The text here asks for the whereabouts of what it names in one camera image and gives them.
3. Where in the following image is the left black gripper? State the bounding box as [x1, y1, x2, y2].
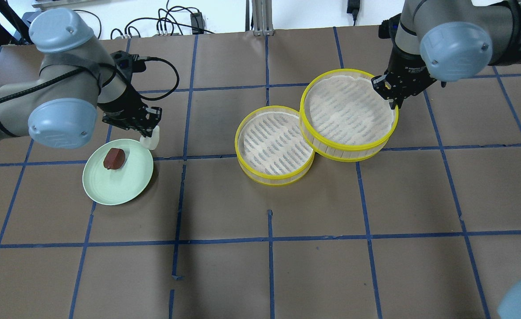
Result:
[99, 87, 163, 138]

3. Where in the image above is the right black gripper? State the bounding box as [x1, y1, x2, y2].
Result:
[371, 47, 437, 110]

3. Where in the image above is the brown bun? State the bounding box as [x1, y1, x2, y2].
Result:
[103, 148, 126, 170]

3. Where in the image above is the yellow steamer layer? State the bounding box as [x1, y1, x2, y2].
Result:
[234, 105, 315, 187]
[299, 69, 400, 162]

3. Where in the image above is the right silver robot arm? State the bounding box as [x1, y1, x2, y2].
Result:
[371, 0, 521, 109]

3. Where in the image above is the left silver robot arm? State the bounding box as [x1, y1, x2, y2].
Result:
[0, 8, 163, 150]

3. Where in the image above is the light green plate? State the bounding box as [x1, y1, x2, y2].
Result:
[82, 139, 154, 206]

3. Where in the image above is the black power adapter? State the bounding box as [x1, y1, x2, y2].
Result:
[190, 12, 205, 34]

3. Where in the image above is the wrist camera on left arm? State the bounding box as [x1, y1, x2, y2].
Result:
[110, 51, 147, 78]

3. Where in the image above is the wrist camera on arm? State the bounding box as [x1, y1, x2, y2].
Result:
[378, 13, 401, 42]
[110, 51, 147, 78]

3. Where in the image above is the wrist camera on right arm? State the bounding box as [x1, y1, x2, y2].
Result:
[378, 13, 401, 42]

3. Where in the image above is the aluminium frame post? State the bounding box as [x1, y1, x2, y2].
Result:
[251, 0, 275, 36]

